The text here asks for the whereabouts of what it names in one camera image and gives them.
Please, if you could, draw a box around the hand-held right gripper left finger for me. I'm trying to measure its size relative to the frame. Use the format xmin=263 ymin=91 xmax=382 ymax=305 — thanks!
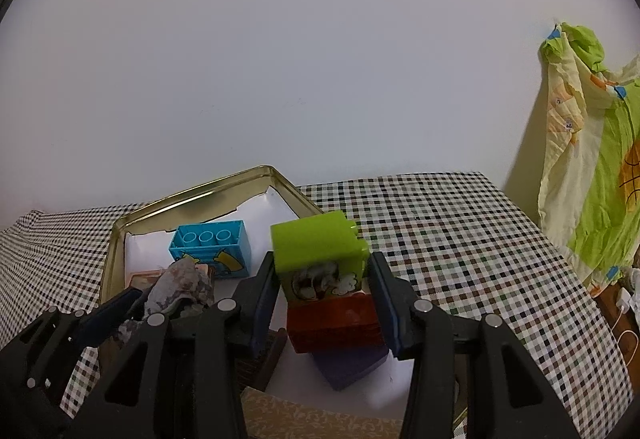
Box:
xmin=67 ymin=250 xmax=280 ymax=439

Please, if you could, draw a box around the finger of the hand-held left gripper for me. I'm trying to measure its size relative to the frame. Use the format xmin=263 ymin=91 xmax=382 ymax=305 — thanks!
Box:
xmin=0 ymin=288 xmax=145 ymax=435

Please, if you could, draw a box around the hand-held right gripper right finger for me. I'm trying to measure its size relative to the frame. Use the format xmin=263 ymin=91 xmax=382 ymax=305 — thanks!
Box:
xmin=369 ymin=251 xmax=581 ymax=439

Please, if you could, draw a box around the red toy block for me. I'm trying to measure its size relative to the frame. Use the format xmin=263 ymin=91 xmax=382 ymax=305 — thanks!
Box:
xmin=286 ymin=291 xmax=388 ymax=355

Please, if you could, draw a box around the pink picture frame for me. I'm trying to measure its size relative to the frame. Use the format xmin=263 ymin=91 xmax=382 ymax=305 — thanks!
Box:
xmin=127 ymin=267 xmax=168 ymax=292

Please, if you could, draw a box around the brown toy brick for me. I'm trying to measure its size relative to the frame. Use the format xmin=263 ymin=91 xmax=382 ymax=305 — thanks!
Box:
xmin=235 ymin=329 xmax=288 ymax=392

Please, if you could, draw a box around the blue toy block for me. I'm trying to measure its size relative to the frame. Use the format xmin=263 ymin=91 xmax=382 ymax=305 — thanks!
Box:
xmin=167 ymin=220 xmax=251 ymax=280

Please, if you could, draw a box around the purple block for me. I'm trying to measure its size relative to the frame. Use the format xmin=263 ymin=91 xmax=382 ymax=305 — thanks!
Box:
xmin=311 ymin=346 xmax=388 ymax=392

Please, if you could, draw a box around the grey patterned fabric pouch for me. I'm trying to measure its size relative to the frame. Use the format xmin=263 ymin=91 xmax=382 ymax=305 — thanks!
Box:
xmin=117 ymin=256 xmax=217 ymax=350

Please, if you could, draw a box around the green toy block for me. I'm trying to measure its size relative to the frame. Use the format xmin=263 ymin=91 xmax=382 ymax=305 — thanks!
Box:
xmin=270 ymin=210 xmax=372 ymax=304

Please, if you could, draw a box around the gold tin box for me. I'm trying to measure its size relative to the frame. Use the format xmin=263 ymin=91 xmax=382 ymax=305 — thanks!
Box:
xmin=99 ymin=165 xmax=411 ymax=439

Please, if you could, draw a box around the checkered tablecloth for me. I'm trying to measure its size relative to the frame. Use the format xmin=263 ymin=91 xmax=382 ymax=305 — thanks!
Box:
xmin=0 ymin=171 xmax=636 ymax=439

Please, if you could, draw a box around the green yellow printed cloth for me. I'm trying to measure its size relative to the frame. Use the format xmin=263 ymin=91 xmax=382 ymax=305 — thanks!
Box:
xmin=537 ymin=21 xmax=640 ymax=300

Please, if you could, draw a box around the pale crumpled plastic wrap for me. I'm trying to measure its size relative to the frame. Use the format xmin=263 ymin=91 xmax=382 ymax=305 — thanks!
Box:
xmin=627 ymin=266 xmax=640 ymax=315

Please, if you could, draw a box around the white charger cable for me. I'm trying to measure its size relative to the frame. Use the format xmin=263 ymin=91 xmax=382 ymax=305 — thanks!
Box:
xmin=611 ymin=311 xmax=640 ymax=372

